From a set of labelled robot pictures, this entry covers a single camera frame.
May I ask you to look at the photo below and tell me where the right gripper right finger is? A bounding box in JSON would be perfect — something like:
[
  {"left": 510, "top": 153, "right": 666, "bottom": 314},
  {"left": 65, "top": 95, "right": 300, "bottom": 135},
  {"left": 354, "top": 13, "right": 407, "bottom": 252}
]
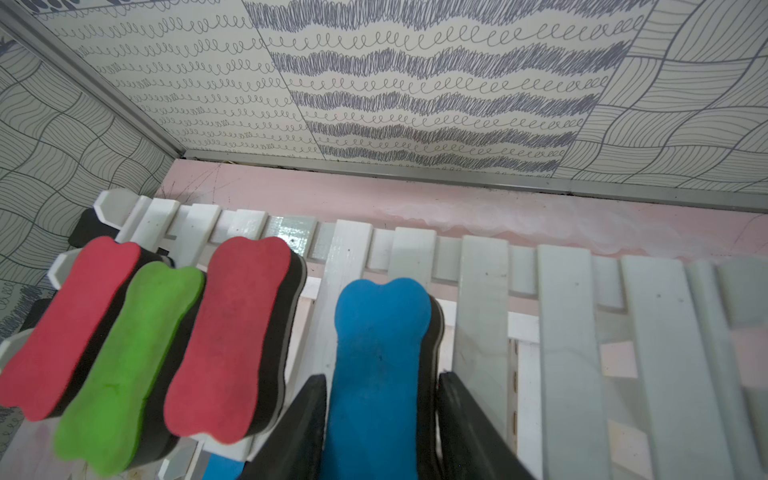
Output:
[{"left": 437, "top": 372, "right": 533, "bottom": 479}]

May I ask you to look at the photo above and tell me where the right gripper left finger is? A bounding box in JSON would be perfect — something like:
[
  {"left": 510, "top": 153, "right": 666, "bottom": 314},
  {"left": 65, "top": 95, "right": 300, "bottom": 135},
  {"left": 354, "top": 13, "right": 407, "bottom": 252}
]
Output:
[{"left": 239, "top": 374, "right": 328, "bottom": 479}]

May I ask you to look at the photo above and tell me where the shelf red eraser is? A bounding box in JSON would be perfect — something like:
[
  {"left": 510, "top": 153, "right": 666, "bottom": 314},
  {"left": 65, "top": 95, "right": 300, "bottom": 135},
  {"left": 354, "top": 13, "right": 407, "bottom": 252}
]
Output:
[
  {"left": 164, "top": 237, "right": 307, "bottom": 444},
  {"left": 1, "top": 236, "right": 162, "bottom": 421}
]

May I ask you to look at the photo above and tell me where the shelf blue eraser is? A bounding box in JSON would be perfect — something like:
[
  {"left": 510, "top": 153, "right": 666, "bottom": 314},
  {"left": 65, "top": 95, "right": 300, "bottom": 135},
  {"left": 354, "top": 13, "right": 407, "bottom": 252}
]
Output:
[
  {"left": 320, "top": 278, "right": 444, "bottom": 479},
  {"left": 202, "top": 454, "right": 245, "bottom": 480}
]

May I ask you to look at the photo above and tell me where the white wooden slatted shelf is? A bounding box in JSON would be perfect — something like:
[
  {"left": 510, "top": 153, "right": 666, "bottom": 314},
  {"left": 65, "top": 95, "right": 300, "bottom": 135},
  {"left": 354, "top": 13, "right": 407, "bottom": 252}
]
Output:
[{"left": 1, "top": 189, "right": 767, "bottom": 479}]

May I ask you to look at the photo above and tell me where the top shelf green eraser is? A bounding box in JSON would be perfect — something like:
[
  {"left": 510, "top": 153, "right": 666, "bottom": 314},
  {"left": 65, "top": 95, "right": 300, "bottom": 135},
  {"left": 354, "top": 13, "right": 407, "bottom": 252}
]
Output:
[{"left": 53, "top": 262, "right": 206, "bottom": 477}]

